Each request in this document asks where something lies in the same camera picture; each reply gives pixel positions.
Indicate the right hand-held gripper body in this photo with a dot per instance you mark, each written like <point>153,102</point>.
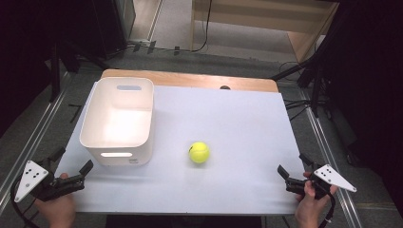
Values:
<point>331,177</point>

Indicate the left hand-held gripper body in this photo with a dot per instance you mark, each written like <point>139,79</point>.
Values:
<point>47,186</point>

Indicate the white plastic bin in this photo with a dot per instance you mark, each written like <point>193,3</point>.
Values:
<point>118,126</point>

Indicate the yellow tennis ball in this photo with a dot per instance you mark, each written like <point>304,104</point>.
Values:
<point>199,152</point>

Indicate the person's left hand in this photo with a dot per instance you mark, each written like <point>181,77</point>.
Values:
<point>58,209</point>

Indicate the person's right hand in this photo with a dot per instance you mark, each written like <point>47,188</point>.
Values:
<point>309,209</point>

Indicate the white board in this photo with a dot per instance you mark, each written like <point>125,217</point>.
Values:
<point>228,133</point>

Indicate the black metal stand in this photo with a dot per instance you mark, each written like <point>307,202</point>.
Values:
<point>56,69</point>
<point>316,82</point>

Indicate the dark curtain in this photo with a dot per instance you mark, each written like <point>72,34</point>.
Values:
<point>374,95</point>
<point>28,47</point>

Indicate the small dark knob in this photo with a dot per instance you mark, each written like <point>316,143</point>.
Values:
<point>225,87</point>

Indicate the wooden furniture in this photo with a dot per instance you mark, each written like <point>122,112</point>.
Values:
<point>304,38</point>

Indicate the wooden table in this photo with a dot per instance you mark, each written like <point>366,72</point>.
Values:
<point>190,79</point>

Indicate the metal floor rail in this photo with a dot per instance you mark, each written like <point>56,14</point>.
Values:
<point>329,164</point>
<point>28,142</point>

